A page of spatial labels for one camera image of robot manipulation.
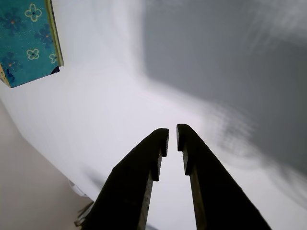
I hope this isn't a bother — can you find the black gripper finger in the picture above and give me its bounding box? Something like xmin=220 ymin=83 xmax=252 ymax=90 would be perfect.
xmin=176 ymin=123 xmax=273 ymax=230
xmin=83 ymin=128 xmax=170 ymax=230

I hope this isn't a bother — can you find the yellow and blue floral box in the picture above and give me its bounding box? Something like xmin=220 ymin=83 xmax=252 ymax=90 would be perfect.
xmin=0 ymin=0 xmax=65 ymax=89

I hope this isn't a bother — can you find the clear plastic case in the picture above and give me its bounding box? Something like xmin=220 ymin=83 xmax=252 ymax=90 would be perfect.
xmin=69 ymin=181 xmax=88 ymax=197

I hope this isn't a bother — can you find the dark furniture frame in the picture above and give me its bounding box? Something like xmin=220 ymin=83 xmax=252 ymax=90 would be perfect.
xmin=73 ymin=201 xmax=94 ymax=227

